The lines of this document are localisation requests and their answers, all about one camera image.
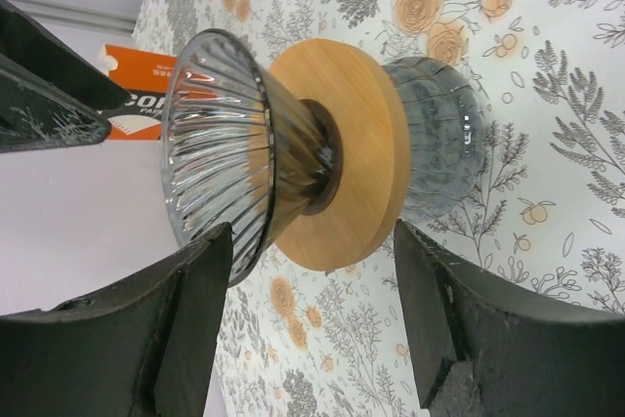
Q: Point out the grey glass carafe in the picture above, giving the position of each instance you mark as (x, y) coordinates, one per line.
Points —
(446, 130)

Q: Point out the aluminium frame post left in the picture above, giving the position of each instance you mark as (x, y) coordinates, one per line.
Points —
(75, 16)

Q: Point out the round wooden dripper stand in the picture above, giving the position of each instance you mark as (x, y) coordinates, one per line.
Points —
(351, 153)

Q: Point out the orange coffee filter box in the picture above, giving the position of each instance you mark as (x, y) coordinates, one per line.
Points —
(145, 75)

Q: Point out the grey ribbed glass dripper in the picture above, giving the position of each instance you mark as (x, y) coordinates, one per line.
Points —
(238, 148)

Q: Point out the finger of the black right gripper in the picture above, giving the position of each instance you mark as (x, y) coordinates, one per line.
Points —
(30, 45)
(37, 115)

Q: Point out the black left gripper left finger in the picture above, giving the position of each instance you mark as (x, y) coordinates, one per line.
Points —
(142, 346)

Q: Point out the floral tablecloth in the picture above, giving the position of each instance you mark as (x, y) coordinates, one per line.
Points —
(546, 212)

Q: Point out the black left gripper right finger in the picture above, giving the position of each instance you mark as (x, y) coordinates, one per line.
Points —
(483, 346)

